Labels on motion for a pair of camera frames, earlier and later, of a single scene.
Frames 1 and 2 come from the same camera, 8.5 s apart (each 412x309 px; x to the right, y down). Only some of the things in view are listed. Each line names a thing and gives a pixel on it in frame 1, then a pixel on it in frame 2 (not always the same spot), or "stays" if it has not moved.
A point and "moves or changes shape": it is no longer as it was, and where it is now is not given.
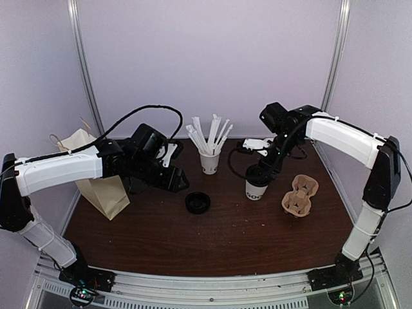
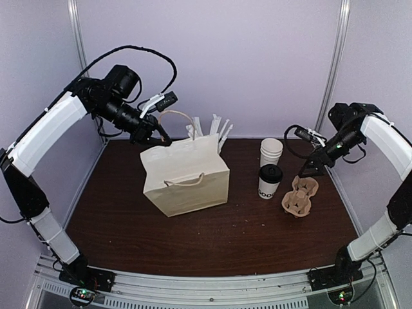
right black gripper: x=276 y=166 → x=315 y=156
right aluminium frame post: x=340 y=42 stays
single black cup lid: x=257 y=176 moves or changes shape
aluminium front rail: x=50 y=290 stays
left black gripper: x=170 y=182 → x=142 y=133
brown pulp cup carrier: x=297 y=201 stays
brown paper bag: x=109 y=192 → x=187 y=176
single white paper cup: x=253 y=192 → x=267 y=190
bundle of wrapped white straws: x=212 y=144 stays
